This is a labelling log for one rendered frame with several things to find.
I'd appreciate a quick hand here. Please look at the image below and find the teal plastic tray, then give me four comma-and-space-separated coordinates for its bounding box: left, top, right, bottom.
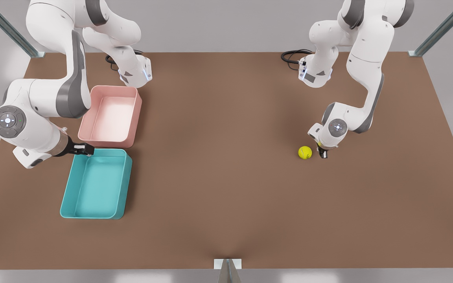
60, 148, 133, 220

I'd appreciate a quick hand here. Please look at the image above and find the pink plastic tray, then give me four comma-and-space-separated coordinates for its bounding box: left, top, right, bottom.
78, 85, 142, 149

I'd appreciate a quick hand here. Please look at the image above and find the black cable loop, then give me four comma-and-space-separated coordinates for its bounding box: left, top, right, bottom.
105, 50, 144, 72
281, 49, 314, 71

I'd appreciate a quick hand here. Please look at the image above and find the silver frame post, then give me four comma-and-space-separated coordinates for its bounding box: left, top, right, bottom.
0, 0, 46, 59
214, 258, 242, 283
408, 0, 453, 58

